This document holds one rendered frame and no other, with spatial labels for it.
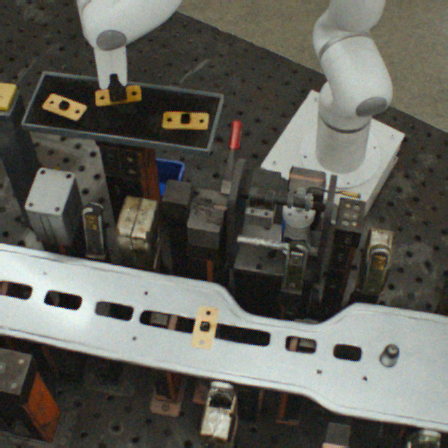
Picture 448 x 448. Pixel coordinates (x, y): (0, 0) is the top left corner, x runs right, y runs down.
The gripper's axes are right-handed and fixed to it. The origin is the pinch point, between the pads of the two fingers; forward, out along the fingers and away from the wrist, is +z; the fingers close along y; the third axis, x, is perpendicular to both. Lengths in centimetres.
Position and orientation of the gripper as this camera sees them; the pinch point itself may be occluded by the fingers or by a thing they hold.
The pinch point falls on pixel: (117, 88)
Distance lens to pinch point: 155.8
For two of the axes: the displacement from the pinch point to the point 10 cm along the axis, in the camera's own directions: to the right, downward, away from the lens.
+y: 1.4, 8.5, -5.0
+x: 9.9, -1.3, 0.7
